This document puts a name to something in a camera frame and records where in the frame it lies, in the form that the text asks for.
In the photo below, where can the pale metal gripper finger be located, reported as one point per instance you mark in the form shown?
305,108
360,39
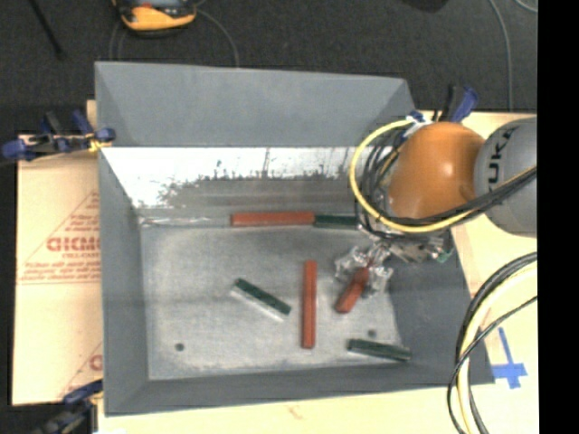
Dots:
380,278
348,262

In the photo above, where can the red-brown block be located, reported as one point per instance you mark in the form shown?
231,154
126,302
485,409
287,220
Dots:
309,305
271,219
350,294

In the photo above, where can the dark green flat block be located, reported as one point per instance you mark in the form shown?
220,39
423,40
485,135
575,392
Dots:
380,350
335,221
262,297

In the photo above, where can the grey metal bin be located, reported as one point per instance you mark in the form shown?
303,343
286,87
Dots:
203,260

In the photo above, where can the brown cardboard board, red print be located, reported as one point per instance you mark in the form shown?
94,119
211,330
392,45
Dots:
59,242

